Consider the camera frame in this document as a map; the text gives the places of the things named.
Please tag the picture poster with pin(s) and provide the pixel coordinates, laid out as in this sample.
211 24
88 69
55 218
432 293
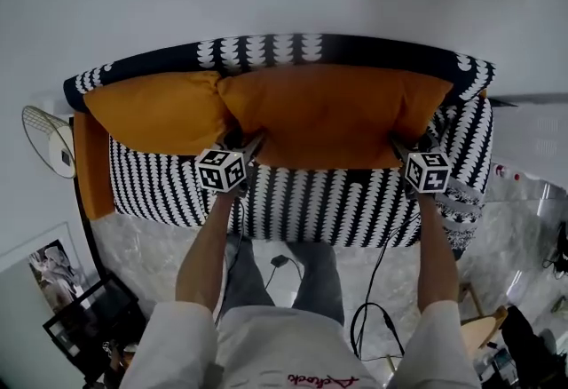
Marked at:
55 276

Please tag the wooden oval table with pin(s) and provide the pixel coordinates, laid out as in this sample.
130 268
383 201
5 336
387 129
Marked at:
483 327

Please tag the person's left forearm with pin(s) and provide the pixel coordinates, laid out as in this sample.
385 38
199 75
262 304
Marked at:
204 254

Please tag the orange cushion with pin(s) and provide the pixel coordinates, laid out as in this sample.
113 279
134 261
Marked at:
155 112
328 112

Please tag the white bottle with red cap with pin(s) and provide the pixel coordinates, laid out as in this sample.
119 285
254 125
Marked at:
500 170

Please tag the person's right forearm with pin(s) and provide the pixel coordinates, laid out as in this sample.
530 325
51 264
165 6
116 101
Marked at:
437 258

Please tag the white round seat cushion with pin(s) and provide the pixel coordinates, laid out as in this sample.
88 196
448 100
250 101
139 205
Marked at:
57 143

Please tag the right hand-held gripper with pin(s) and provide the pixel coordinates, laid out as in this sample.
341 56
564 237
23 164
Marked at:
428 172

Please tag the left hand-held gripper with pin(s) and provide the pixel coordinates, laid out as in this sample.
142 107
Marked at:
222 169

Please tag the orange black white patterned blanket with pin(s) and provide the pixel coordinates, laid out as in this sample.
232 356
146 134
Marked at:
310 209

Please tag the white water dispenser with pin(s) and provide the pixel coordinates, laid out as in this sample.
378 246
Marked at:
519 134

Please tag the person's grey jeans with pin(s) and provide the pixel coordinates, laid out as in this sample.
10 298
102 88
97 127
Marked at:
319 280

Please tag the black phone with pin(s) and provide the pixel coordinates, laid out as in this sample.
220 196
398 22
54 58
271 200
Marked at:
65 157

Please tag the person's white shirt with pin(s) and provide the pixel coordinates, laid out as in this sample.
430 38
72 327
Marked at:
288 347

